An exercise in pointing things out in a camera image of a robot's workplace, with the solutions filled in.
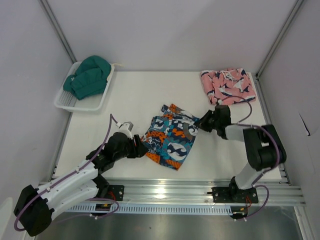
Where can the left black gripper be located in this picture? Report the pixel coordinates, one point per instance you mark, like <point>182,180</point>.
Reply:
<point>140,149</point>

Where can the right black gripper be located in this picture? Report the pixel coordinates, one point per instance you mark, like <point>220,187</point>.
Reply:
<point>201,123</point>

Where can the blue patterned shorts pile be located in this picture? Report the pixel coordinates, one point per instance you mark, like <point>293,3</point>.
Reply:
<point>170,136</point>

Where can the pink shark print shorts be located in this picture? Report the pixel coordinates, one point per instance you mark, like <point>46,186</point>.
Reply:
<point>229,86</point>

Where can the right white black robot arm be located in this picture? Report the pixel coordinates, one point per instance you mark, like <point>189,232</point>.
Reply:
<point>263,147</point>

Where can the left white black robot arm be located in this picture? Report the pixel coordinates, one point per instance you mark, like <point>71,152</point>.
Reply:
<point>37,207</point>

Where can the teal green shorts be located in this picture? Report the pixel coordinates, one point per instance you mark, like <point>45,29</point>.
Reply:
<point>89,79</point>

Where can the white plastic basket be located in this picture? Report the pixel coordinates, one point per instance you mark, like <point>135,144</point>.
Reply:
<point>66,101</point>

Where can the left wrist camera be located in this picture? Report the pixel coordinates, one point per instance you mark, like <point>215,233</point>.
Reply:
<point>126,128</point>

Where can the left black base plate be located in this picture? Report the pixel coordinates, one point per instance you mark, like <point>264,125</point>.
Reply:
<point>114,192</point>

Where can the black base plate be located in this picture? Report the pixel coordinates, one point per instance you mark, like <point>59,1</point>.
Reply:
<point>233,195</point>
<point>114,192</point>

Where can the right aluminium frame post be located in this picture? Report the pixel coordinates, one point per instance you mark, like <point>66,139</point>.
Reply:
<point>293,13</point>

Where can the aluminium frame post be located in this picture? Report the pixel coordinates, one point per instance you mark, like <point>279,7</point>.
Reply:
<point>293,13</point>
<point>48,11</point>

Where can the aluminium mounting rail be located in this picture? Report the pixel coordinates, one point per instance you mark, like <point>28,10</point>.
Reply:
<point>194,192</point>

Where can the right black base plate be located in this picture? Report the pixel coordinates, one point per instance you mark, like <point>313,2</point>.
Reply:
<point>233,195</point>

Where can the slotted white cable duct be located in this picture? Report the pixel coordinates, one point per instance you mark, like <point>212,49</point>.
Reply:
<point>133,208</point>

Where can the left aluminium frame post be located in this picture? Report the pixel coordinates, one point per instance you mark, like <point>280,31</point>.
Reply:
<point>48,11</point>

